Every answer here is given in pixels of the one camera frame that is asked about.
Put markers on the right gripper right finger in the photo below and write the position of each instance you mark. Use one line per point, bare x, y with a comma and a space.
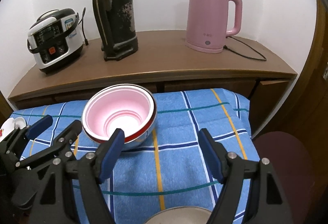
228, 171

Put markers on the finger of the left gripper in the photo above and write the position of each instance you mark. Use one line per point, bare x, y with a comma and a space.
63, 141
39, 127

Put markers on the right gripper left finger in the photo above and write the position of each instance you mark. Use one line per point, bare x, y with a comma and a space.
93, 170

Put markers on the stainless steel bowl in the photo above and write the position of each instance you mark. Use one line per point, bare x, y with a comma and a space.
143, 134

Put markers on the pink plastic bowl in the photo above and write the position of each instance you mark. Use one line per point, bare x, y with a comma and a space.
118, 111

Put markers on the white enamel bowl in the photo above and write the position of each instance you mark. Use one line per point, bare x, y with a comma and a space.
181, 215

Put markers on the plain white plate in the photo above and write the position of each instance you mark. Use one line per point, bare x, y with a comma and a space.
20, 123

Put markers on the white floral plate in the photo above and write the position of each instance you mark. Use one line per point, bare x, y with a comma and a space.
6, 129

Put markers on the dark red round stool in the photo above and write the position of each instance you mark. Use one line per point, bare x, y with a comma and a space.
294, 168

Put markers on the silver black rice cooker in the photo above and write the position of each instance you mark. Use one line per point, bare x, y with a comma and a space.
56, 39

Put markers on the brown wooden sideboard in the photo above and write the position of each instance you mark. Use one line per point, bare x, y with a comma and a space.
164, 64

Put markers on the black tall thermos flask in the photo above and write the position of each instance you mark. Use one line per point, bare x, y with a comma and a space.
115, 22

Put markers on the pink electric kettle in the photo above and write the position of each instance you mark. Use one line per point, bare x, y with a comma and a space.
207, 24

